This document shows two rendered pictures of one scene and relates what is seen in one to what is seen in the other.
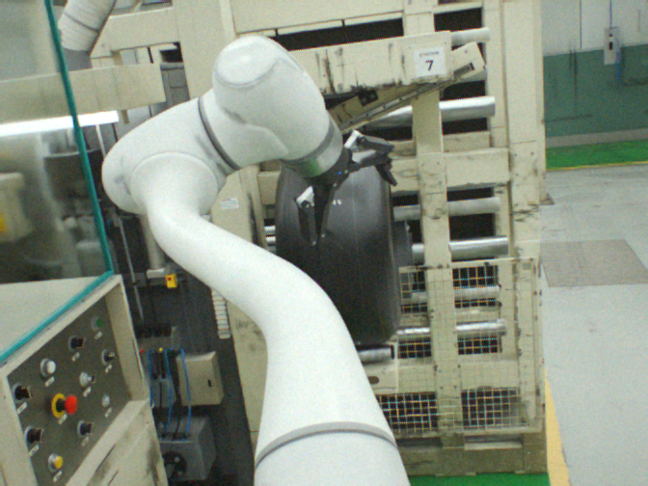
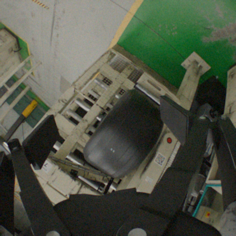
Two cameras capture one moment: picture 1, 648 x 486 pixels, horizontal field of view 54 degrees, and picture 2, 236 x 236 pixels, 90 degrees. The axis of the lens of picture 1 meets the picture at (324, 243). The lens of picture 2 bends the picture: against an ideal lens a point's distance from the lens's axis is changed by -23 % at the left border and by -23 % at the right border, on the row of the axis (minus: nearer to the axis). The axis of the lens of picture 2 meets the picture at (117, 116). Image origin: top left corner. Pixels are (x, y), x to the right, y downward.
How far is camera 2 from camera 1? 0.89 m
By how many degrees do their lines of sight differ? 10
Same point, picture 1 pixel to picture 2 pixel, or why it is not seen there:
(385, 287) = (121, 102)
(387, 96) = (68, 167)
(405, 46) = (48, 176)
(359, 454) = not seen: outside the picture
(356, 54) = (65, 188)
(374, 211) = (100, 133)
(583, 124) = not seen: hidden behind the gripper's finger
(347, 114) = (84, 173)
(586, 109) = not seen: hidden behind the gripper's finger
